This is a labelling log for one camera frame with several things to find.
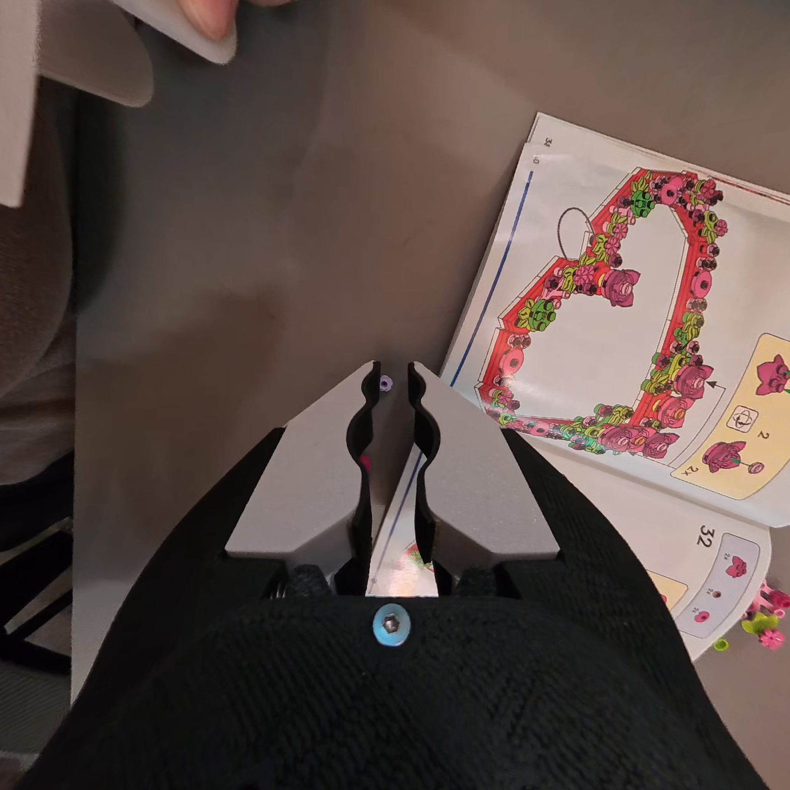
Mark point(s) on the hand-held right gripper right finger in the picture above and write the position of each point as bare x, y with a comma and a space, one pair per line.
487, 494

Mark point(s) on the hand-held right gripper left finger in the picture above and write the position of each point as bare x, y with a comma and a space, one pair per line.
302, 487

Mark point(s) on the lego instruction booklet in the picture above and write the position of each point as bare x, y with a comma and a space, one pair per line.
586, 345

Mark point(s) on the green and pink lego flower cluster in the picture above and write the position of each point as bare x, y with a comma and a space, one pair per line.
768, 617

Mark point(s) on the person's left hand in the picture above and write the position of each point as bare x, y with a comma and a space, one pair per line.
210, 17

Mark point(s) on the black chair base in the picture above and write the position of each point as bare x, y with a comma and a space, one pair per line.
31, 555

